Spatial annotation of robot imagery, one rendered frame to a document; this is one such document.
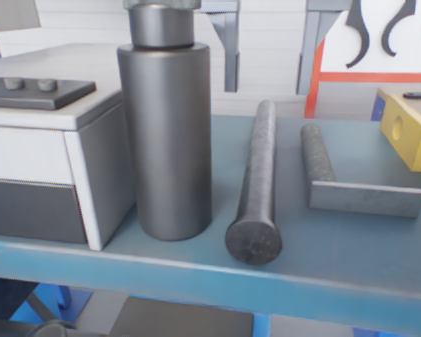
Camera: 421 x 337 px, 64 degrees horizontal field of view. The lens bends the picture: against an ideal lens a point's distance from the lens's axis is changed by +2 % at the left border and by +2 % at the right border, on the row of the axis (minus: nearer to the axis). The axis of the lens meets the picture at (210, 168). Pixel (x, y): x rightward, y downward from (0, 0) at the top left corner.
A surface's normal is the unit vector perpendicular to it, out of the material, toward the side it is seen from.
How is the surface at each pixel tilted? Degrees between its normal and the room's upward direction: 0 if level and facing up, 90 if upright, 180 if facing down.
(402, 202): 90
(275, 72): 90
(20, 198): 90
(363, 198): 90
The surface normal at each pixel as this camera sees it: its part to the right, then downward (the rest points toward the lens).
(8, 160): -0.18, 0.45
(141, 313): -0.01, -0.89
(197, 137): 0.72, 0.31
